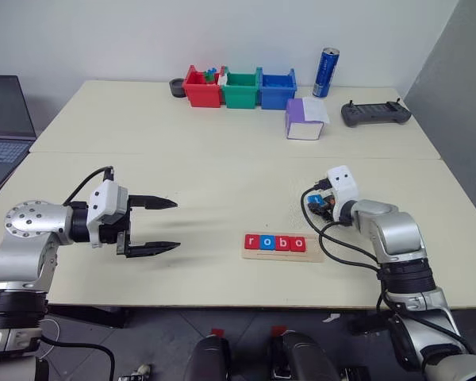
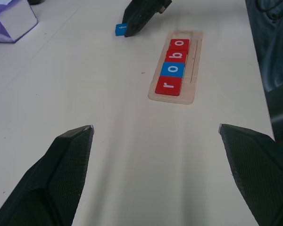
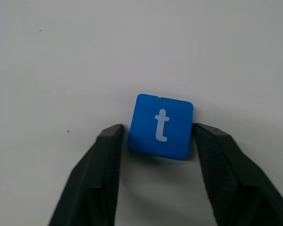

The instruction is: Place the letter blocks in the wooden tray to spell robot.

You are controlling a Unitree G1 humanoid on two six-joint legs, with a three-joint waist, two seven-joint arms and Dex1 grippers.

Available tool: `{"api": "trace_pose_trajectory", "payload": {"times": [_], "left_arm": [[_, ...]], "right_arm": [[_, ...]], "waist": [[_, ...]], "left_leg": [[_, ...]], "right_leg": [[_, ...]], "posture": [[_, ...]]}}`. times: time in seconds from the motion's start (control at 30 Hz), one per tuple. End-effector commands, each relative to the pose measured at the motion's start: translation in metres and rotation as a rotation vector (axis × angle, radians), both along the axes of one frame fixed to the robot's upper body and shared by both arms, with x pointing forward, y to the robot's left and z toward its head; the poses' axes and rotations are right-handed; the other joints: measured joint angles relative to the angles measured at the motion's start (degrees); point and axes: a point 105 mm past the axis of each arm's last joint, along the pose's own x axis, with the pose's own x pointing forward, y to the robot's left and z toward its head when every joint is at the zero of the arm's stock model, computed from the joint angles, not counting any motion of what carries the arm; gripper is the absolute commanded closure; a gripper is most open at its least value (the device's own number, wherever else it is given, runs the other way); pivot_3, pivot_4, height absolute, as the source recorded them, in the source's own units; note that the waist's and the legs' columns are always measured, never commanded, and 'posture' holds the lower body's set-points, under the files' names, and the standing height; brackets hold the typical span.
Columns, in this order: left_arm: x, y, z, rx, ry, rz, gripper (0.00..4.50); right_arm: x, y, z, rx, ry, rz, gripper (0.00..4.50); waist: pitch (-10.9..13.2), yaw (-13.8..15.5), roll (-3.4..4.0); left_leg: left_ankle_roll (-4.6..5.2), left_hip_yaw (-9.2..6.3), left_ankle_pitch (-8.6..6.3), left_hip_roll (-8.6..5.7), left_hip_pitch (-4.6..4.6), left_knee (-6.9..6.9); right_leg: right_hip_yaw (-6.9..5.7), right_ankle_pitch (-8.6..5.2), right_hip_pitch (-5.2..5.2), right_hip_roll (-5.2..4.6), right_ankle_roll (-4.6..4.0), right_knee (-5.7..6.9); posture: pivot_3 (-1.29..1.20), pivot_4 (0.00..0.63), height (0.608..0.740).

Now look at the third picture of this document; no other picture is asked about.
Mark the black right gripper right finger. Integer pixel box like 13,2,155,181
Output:
191,122,283,226

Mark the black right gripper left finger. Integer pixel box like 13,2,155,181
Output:
48,123,126,226

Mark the blue letter tile t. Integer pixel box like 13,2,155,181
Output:
127,93,194,161

